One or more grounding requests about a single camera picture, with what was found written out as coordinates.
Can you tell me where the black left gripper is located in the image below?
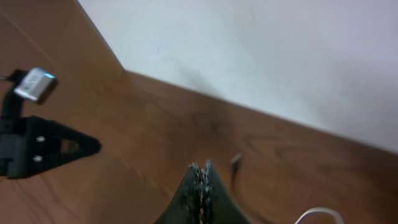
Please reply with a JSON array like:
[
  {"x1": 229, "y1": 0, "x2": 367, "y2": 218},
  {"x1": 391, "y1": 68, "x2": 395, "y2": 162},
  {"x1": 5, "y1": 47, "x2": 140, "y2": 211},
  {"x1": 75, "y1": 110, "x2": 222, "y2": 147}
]
[{"x1": 1, "y1": 116, "x2": 101, "y2": 179}]

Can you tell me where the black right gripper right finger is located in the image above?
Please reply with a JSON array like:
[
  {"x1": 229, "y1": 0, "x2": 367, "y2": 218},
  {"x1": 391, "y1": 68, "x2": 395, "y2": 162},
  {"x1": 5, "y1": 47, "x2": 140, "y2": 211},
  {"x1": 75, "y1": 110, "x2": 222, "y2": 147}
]
[{"x1": 200, "y1": 160, "x2": 249, "y2": 224}]

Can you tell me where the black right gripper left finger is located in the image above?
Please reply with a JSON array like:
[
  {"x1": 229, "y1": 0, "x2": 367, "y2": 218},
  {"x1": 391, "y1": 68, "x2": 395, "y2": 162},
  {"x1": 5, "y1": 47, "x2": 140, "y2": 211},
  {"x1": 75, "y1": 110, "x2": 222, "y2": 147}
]
[{"x1": 154, "y1": 163, "x2": 201, "y2": 224}]

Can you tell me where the black usb cable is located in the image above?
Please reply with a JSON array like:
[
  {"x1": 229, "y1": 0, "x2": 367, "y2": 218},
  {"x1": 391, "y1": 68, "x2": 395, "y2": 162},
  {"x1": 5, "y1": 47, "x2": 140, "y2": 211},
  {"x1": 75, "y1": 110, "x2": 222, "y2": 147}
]
[{"x1": 229, "y1": 152, "x2": 274, "y2": 224}]

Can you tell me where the white usb cable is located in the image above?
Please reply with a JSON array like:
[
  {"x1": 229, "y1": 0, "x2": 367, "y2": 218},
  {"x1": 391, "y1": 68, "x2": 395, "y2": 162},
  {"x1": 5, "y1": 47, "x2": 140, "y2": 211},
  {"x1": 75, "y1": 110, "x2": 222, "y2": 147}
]
[{"x1": 294, "y1": 207, "x2": 346, "y2": 224}]

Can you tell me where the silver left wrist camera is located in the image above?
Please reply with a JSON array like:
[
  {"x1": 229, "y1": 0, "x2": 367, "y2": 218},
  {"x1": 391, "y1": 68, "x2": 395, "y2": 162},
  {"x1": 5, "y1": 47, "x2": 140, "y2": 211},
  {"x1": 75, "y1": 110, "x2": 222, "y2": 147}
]
[{"x1": 13, "y1": 68, "x2": 57, "y2": 103}]

